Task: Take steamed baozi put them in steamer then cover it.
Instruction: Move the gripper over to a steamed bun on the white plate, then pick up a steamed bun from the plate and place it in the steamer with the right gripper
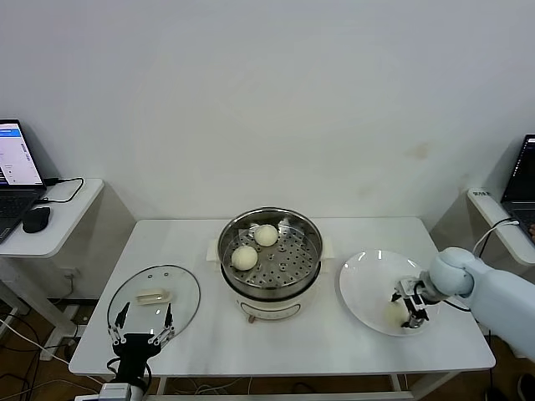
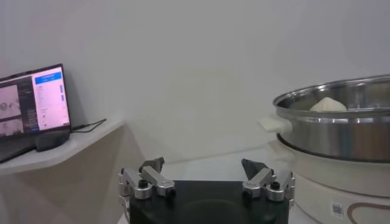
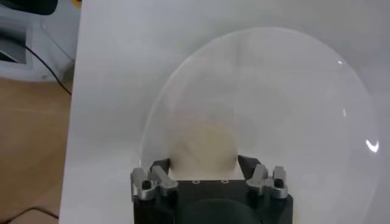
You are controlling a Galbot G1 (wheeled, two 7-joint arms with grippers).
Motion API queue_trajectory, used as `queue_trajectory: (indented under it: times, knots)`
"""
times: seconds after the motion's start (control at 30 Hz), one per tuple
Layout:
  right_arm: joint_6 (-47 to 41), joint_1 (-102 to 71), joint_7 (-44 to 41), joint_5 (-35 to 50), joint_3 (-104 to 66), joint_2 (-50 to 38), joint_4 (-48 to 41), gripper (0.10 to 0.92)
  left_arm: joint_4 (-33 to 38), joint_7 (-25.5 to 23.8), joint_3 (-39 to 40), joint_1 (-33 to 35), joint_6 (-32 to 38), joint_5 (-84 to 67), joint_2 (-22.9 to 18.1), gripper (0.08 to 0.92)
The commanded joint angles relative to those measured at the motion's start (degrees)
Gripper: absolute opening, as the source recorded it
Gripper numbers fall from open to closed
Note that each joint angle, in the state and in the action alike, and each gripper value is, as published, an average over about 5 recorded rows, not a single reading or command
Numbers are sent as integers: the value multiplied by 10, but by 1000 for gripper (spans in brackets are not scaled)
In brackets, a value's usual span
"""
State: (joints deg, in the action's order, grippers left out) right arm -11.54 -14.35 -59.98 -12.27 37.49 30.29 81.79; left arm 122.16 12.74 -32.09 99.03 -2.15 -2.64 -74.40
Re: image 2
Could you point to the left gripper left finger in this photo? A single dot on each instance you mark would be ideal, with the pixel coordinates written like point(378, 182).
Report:
point(158, 181)

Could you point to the perforated steel steamer basket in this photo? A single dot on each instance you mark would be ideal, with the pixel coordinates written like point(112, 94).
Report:
point(335, 137)

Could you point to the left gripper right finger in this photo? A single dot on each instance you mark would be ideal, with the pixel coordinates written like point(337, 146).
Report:
point(259, 181)

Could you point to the black laptop bright screen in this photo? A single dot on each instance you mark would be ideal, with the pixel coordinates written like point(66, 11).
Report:
point(48, 97)

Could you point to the white side table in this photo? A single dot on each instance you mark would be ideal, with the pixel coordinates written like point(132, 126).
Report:
point(76, 147)

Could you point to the white steamed baozi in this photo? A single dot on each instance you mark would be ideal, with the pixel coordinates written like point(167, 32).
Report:
point(328, 105)

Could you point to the black computer mouse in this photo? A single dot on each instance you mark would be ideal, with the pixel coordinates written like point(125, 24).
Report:
point(52, 141)

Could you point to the cream electric cooking pot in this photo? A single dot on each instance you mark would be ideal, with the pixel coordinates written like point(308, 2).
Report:
point(329, 182)

